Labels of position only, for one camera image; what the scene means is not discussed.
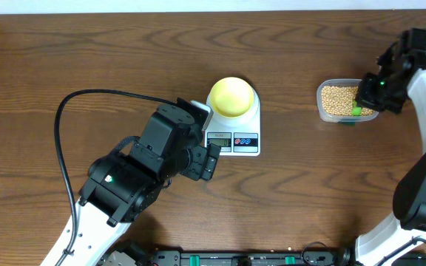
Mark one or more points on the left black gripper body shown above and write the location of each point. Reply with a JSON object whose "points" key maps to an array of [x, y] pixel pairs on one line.
{"points": [[200, 164]]}

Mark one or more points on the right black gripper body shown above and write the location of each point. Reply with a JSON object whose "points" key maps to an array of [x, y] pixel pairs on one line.
{"points": [[381, 93]]}

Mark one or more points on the green plastic scoop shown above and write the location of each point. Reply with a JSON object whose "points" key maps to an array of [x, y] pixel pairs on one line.
{"points": [[356, 110]]}

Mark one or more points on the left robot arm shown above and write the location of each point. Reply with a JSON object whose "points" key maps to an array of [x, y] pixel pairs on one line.
{"points": [[128, 180]]}

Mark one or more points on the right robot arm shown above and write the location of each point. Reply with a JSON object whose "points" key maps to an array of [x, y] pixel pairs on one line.
{"points": [[401, 78]]}

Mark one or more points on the white digital kitchen scale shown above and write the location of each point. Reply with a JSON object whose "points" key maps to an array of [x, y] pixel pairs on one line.
{"points": [[236, 136]]}

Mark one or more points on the yellow bowl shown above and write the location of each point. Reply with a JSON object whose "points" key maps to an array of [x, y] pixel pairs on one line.
{"points": [[231, 97]]}

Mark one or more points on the clear container of soybeans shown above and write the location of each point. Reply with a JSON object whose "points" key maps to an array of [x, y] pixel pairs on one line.
{"points": [[335, 99]]}

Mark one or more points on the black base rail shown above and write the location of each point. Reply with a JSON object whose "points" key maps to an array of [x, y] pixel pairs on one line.
{"points": [[307, 257]]}

